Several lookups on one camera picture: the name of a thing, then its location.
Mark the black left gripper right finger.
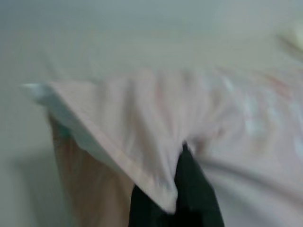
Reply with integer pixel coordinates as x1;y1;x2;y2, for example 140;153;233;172
174;141;225;227

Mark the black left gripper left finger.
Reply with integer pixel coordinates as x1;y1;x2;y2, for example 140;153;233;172
129;183;176;227

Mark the pink pillow with orange dots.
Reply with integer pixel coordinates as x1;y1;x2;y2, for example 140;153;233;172
21;66;303;227

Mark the bed with cream sheet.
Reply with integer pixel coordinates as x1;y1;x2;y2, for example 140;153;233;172
0;0;303;227

